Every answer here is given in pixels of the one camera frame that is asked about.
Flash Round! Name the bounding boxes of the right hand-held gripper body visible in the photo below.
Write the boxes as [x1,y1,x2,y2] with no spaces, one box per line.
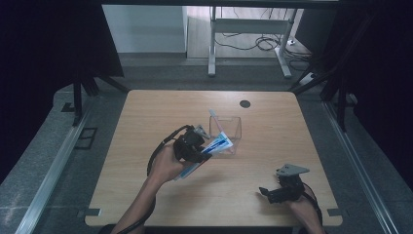
[272,163,311,205]

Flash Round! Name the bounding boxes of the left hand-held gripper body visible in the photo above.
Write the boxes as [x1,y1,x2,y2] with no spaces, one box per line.
[172,124,212,164]

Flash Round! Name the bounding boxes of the blue white toothpaste tube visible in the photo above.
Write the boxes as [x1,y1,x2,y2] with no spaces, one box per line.
[173,131,235,181]

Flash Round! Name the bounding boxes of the pink toothbrush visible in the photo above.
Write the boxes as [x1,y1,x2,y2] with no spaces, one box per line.
[207,108,229,139]

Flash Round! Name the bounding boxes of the clear plastic container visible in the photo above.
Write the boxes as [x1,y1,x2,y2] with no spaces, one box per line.
[208,115,244,156]

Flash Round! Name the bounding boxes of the person's right hand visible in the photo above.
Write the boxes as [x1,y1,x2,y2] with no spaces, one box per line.
[285,194,321,230]

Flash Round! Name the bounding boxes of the person's left hand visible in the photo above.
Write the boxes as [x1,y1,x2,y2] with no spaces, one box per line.
[147,142,193,187]

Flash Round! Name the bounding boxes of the black metal stand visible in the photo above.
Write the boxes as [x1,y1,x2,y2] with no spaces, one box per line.
[71,69,131,128]
[287,61,349,133]

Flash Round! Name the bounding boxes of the black curtain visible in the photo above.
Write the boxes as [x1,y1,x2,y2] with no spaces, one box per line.
[0,0,125,184]
[291,0,413,183]

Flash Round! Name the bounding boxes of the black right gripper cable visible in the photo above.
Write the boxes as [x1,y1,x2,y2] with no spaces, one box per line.
[301,181,324,228]

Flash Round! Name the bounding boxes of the aluminium rail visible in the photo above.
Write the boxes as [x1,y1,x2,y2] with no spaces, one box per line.
[14,97,95,234]
[322,100,399,234]

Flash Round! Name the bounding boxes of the black floor frame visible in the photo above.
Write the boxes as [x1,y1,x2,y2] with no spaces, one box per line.
[73,127,98,151]

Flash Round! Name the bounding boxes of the grey table bracket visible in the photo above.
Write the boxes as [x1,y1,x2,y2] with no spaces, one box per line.
[76,208,102,218]

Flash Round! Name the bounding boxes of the black floor cables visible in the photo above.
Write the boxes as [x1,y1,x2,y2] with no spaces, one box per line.
[213,8,315,72]

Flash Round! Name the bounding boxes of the white metal desk frame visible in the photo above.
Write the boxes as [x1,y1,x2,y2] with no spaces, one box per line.
[207,6,294,79]

